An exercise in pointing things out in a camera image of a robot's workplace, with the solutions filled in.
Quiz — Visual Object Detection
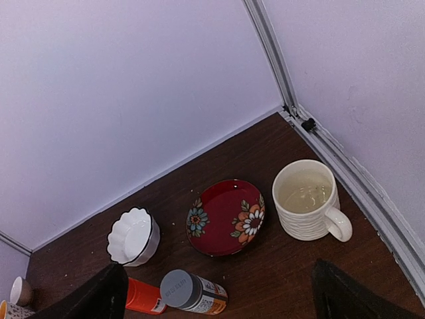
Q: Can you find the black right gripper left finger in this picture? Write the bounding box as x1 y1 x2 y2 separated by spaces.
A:
31 263 128 319

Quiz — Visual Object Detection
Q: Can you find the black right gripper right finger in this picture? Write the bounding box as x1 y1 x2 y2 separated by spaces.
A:
311 259 412 318

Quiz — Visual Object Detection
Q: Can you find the orange pill bottle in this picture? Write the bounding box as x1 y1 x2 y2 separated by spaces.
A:
126 277 167 315

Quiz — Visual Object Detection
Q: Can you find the white fluted ceramic bowl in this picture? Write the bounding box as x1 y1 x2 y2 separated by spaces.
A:
107 207 161 267

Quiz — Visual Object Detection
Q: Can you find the grey capped vitamin bottle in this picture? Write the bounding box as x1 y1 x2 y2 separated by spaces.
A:
160 269 228 315

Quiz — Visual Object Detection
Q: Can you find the small beige cup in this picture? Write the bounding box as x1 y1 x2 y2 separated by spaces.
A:
10 276 34 306

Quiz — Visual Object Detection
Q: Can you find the floral mug yellow inside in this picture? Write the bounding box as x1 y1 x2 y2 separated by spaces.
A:
0 300 35 319

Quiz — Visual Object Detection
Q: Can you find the cream ribbed ceramic mug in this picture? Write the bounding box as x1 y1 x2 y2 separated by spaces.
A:
272 159 353 243

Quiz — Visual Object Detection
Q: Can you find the red floral saucer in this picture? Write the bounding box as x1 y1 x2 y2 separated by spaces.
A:
186 179 266 257

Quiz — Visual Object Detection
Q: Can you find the aluminium frame post left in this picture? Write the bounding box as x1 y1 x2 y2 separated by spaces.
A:
0 231 33 257

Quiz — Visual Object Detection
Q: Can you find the aluminium frame post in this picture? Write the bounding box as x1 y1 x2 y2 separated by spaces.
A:
0 231 33 257
243 0 299 118

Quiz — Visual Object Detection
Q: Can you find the aluminium frame post right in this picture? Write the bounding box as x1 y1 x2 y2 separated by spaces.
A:
243 0 299 118

